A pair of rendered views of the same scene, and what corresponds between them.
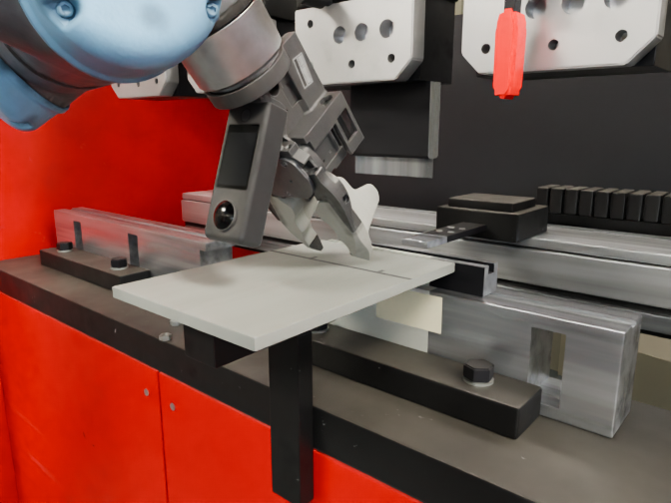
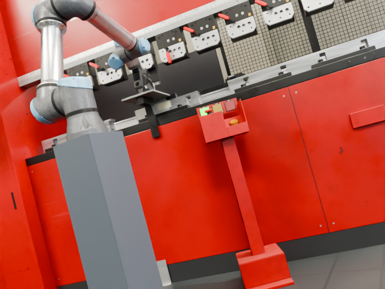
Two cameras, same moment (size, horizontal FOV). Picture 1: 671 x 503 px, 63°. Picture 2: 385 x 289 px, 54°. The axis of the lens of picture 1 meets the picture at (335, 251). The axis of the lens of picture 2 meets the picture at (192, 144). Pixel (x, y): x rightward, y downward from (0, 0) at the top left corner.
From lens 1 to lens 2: 1.70 m
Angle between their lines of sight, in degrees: 29
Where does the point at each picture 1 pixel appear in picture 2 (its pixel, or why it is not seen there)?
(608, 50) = (180, 54)
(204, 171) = not seen: hidden behind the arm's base
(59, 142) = (34, 123)
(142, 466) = not seen: hidden behind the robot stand
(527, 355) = (185, 101)
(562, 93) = (176, 79)
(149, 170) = (56, 133)
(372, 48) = (145, 63)
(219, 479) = (137, 152)
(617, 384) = (199, 98)
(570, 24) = (175, 53)
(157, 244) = not seen: hidden behind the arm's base
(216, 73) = (133, 63)
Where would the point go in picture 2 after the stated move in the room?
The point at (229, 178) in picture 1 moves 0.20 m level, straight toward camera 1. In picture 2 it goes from (136, 79) to (153, 65)
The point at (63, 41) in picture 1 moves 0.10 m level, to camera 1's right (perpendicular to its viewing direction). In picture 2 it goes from (142, 50) to (162, 47)
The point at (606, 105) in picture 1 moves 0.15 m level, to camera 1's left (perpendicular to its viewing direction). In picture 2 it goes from (186, 79) to (167, 82)
